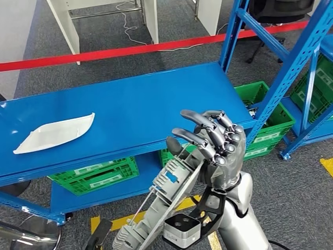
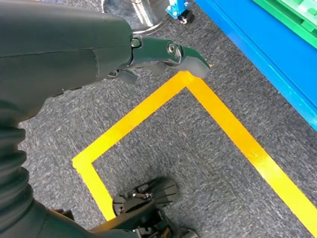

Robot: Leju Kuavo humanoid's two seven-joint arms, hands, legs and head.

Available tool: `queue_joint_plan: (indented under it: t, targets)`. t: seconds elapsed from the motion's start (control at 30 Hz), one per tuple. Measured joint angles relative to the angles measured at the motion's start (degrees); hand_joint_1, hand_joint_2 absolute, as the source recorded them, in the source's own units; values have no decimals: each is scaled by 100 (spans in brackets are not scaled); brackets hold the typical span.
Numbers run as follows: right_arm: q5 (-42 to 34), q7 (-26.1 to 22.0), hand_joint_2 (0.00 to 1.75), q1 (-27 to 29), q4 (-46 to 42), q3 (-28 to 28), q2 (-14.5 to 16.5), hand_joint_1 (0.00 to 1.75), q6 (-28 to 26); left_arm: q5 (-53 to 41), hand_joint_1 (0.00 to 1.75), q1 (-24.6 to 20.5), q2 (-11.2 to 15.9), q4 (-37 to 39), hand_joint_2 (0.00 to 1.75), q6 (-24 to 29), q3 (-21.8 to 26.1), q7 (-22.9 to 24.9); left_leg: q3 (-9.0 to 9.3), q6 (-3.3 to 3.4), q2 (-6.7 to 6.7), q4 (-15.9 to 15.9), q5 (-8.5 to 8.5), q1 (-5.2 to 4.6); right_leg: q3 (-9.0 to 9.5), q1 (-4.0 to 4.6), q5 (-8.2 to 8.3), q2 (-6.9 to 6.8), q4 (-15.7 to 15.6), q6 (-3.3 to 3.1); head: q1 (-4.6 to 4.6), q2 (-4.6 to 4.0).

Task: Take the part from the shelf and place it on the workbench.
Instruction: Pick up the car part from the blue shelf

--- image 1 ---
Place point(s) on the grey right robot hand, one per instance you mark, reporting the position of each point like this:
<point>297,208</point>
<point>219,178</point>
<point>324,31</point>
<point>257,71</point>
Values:
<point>229,155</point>

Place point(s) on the silver plastic wheel hubcap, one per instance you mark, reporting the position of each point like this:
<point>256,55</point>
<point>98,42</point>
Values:
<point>169,186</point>

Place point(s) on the yellow floor tape square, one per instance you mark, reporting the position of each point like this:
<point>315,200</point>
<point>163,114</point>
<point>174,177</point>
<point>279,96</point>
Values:
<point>122,220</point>

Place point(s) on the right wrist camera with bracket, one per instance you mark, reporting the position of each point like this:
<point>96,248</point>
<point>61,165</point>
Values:
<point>181,229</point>

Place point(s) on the small white box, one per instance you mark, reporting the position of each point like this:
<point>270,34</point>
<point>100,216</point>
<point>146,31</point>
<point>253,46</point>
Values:
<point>252,112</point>

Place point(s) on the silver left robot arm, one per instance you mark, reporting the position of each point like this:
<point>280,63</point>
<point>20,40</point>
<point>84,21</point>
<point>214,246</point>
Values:
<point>29,238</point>

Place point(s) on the white curved plastic car part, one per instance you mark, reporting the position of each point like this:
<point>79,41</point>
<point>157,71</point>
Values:
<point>52,134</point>

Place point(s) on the blue metal shelf rack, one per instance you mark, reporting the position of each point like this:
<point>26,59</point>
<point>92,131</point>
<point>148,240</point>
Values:
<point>310,86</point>
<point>104,110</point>

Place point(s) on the white desk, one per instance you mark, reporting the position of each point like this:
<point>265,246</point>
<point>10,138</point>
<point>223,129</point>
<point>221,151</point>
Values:
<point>209,15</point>
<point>65,27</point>

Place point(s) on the green plastic crate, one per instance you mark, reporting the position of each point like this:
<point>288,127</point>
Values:
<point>99,176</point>
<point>164,158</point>
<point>321,86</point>
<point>276,127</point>

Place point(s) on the red barrier tape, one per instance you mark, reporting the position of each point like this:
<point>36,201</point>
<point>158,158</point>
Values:
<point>104,53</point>

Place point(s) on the grey left wrist camera bracket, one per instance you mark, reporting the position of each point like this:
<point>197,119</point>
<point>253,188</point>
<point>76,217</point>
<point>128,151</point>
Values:
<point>100,233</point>

